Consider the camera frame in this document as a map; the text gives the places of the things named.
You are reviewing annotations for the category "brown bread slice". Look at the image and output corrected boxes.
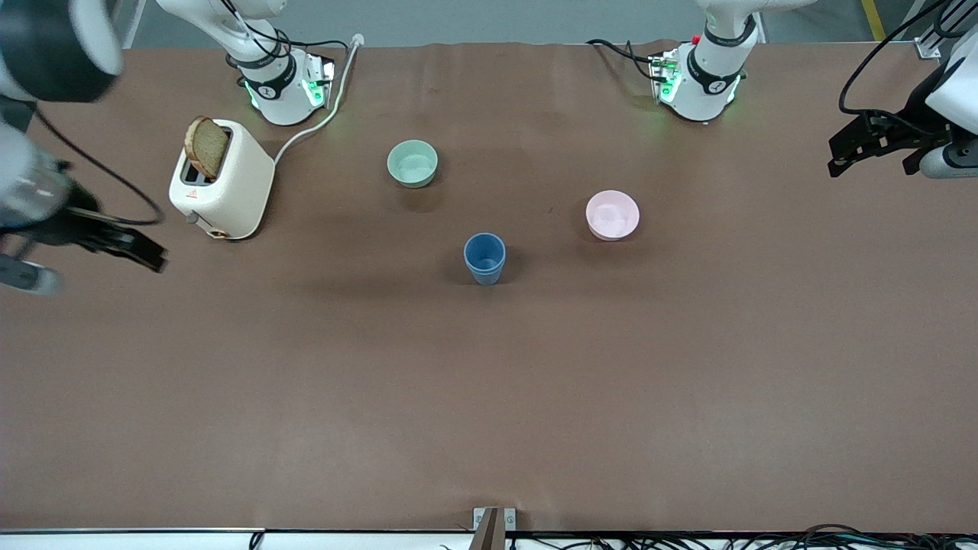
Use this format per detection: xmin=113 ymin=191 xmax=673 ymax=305
xmin=184 ymin=116 xmax=230 ymax=182

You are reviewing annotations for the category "black cable bundle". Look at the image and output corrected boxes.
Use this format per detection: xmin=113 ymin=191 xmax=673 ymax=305
xmin=504 ymin=523 xmax=978 ymax=550

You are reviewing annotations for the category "mint green bowl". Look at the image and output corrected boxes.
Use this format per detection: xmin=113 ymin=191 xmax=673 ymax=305
xmin=386 ymin=140 xmax=439 ymax=189

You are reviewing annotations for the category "white toaster power cable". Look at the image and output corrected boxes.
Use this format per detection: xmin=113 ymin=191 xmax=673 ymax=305
xmin=273 ymin=34 xmax=366 ymax=165

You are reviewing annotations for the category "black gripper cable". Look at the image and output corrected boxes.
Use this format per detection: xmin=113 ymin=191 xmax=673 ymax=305
xmin=34 ymin=105 xmax=166 ymax=228
xmin=838 ymin=0 xmax=957 ymax=117

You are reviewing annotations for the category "pink bowl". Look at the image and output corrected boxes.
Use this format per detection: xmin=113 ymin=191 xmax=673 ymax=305
xmin=585 ymin=190 xmax=641 ymax=242

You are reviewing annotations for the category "brown table cover sheet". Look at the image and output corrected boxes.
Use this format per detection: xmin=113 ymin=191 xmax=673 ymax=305
xmin=0 ymin=42 xmax=978 ymax=534

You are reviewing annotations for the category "cream white toaster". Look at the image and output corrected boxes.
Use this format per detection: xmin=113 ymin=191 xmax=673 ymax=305
xmin=168 ymin=118 xmax=276 ymax=241

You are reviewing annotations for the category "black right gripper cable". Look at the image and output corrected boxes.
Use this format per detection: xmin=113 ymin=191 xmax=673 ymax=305
xmin=34 ymin=105 xmax=166 ymax=228

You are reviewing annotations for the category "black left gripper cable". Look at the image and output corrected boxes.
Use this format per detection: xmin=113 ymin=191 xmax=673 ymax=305
xmin=838 ymin=0 xmax=957 ymax=117

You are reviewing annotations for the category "metal mounting bracket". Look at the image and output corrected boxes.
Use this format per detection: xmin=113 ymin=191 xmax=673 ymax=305
xmin=473 ymin=507 xmax=517 ymax=532

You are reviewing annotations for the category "brown camera post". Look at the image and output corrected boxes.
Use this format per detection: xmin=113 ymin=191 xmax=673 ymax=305
xmin=469 ymin=508 xmax=506 ymax=550

